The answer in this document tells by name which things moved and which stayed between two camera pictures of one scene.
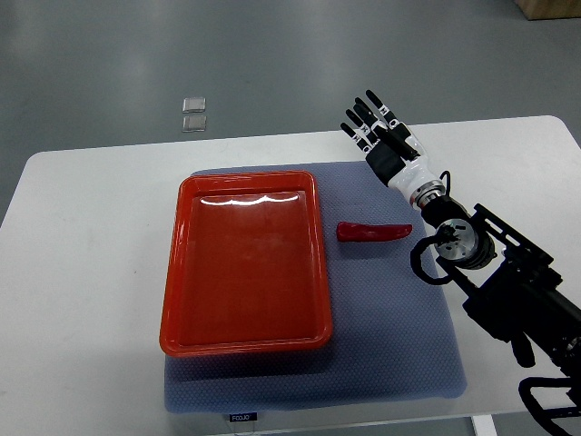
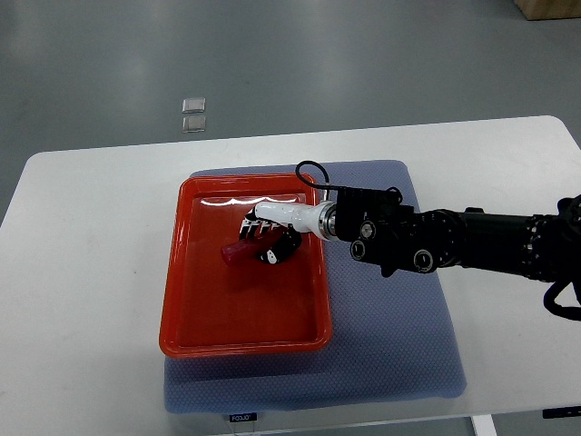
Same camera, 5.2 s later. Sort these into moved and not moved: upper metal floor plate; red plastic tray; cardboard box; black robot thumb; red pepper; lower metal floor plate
Moved: black robot thumb; red pepper
Not moved: red plastic tray; cardboard box; upper metal floor plate; lower metal floor plate
